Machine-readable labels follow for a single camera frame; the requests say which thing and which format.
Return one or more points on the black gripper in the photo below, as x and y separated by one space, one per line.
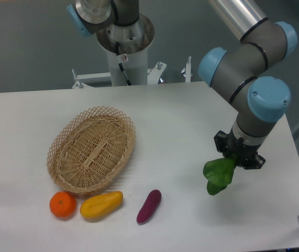
246 155

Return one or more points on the green leafy vegetable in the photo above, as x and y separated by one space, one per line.
219 173

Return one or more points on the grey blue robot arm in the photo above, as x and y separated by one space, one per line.
238 77

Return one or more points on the purple sweet potato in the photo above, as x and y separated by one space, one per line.
149 207

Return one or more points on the woven wicker basket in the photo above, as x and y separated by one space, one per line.
91 151

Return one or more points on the yellow mango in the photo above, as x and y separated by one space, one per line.
101 205

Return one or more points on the orange tangerine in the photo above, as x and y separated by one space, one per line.
62 205

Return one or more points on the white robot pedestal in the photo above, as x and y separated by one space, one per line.
126 48

